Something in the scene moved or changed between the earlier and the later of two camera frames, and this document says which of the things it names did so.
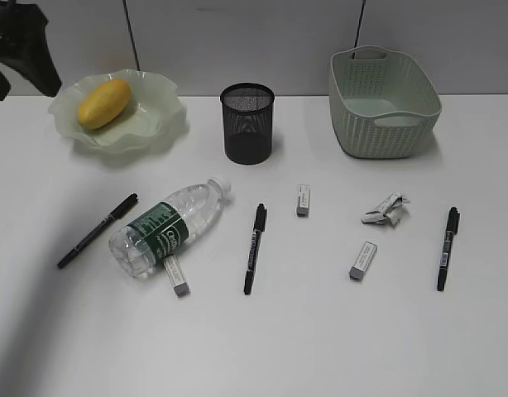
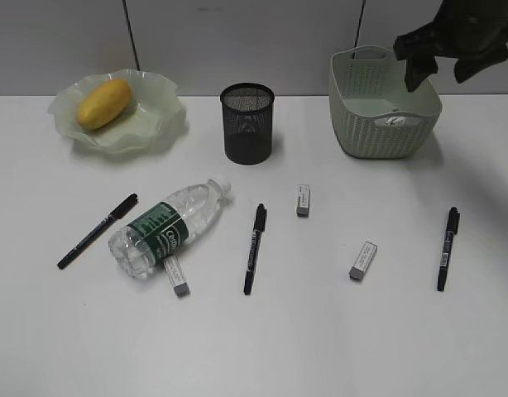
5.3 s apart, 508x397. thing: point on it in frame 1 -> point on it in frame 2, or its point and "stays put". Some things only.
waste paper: [387, 212] -> [396, 121]
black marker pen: [115, 215] stays put
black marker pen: [452, 229] stays put
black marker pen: [259, 227] stays put
